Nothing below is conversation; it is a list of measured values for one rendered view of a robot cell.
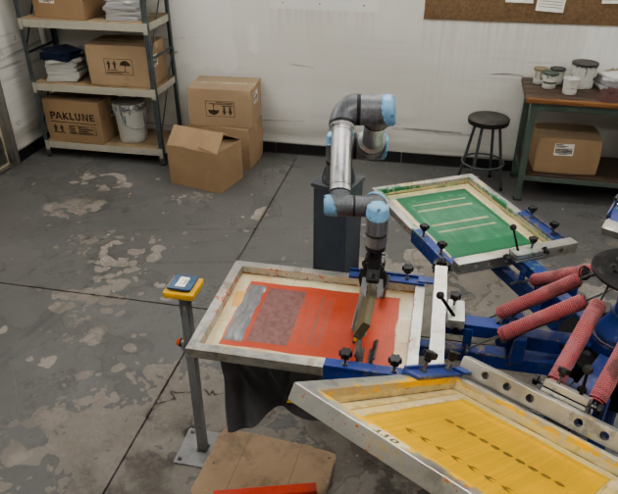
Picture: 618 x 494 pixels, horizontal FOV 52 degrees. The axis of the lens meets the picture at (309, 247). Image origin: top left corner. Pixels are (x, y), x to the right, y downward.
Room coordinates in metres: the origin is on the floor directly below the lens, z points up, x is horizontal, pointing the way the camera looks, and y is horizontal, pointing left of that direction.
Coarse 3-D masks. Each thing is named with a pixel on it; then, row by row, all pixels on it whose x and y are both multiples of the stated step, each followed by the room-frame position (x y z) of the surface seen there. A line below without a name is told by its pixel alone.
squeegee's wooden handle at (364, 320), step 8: (368, 288) 1.92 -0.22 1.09; (376, 288) 1.91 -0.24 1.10; (368, 296) 1.85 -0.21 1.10; (376, 296) 1.87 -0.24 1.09; (368, 304) 1.80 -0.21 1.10; (360, 312) 1.81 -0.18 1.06; (368, 312) 1.76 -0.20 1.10; (360, 320) 1.74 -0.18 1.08; (368, 320) 1.72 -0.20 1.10; (360, 328) 1.70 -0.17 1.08; (368, 328) 1.69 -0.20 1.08; (360, 336) 1.70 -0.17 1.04
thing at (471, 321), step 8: (472, 320) 1.79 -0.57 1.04; (480, 320) 1.79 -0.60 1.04; (488, 320) 1.79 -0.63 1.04; (448, 328) 1.78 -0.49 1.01; (472, 328) 1.76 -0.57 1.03; (480, 328) 1.76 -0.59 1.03; (488, 328) 1.75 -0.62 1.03; (496, 328) 1.75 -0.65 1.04; (480, 336) 1.76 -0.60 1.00; (488, 336) 1.75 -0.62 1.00
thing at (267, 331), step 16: (256, 320) 1.91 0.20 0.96; (272, 320) 1.91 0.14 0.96; (288, 320) 1.91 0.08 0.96; (256, 336) 1.81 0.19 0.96; (272, 336) 1.81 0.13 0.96; (288, 336) 1.81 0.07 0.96; (336, 336) 1.81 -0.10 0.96; (352, 336) 1.81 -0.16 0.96; (368, 336) 1.81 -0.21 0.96; (384, 336) 1.81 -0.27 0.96; (288, 352) 1.72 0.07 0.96; (304, 352) 1.72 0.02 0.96; (320, 352) 1.72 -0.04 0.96; (336, 352) 1.72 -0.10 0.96; (352, 352) 1.72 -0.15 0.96; (368, 352) 1.72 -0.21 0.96; (384, 352) 1.72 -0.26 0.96
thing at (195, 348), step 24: (240, 264) 2.24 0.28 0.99; (264, 264) 2.24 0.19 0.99; (408, 288) 2.09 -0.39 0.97; (216, 312) 1.91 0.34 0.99; (192, 336) 1.76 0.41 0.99; (216, 360) 1.68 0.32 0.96; (240, 360) 1.66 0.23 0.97; (264, 360) 1.64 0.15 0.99; (288, 360) 1.64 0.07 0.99; (312, 360) 1.64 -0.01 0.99; (408, 360) 1.64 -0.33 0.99
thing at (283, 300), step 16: (272, 288) 2.11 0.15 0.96; (288, 288) 2.11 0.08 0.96; (304, 288) 2.11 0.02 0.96; (320, 288) 2.11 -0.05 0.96; (272, 304) 2.01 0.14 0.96; (288, 304) 2.01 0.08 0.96; (336, 304) 2.01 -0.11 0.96; (352, 304) 2.01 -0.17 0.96; (384, 304) 2.01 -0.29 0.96; (336, 320) 1.91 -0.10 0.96; (352, 320) 1.91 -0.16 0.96; (384, 320) 1.91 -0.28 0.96
